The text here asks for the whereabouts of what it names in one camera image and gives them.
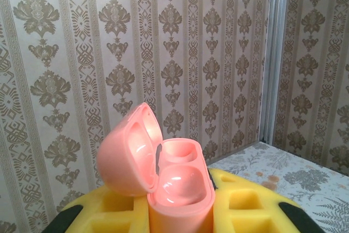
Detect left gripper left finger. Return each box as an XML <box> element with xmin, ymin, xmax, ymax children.
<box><xmin>56</xmin><ymin>186</ymin><xmax>150</xmax><ymax>233</ymax></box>

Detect aluminium corner post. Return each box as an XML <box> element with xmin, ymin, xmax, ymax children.
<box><xmin>261</xmin><ymin>0</ymin><xmax>287</xmax><ymax>143</ymax></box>

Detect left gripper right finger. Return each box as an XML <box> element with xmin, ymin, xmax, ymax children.
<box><xmin>208</xmin><ymin>168</ymin><xmax>304</xmax><ymax>233</ymax></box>

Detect pink earbud charging case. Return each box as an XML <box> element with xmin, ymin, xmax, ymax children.
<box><xmin>97</xmin><ymin>101</ymin><xmax>216</xmax><ymax>233</ymax></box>

